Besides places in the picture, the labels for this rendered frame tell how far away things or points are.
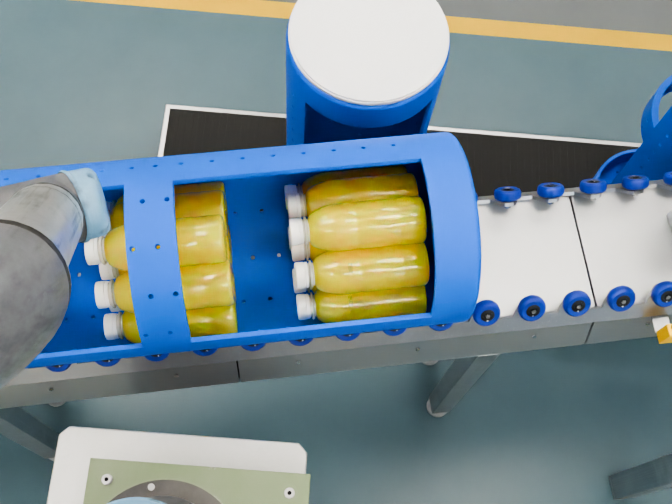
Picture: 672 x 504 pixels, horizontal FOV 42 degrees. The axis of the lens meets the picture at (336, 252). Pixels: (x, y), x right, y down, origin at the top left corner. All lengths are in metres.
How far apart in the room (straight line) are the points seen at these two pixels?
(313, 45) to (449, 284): 0.53
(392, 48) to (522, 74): 1.32
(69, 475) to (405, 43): 0.88
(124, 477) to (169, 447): 0.09
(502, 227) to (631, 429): 1.09
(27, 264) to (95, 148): 2.08
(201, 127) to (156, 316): 1.33
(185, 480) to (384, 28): 0.84
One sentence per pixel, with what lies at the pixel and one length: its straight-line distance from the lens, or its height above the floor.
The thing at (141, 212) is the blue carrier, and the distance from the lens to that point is 1.19.
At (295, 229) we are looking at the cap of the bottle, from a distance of 1.24.
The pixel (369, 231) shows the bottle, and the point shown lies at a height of 1.17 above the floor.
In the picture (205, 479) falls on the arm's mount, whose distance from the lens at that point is 1.11.
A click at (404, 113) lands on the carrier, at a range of 1.54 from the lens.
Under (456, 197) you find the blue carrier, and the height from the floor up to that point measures 1.23.
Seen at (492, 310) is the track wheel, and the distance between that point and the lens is 1.43.
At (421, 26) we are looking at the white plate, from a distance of 1.58.
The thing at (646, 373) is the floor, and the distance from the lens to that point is 2.56.
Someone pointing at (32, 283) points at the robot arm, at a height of 1.77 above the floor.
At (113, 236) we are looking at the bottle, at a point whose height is 1.17.
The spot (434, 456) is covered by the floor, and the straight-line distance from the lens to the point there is 2.36.
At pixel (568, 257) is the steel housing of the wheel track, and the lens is 1.55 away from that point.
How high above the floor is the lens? 2.31
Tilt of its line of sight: 69 degrees down
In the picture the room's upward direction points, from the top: 8 degrees clockwise
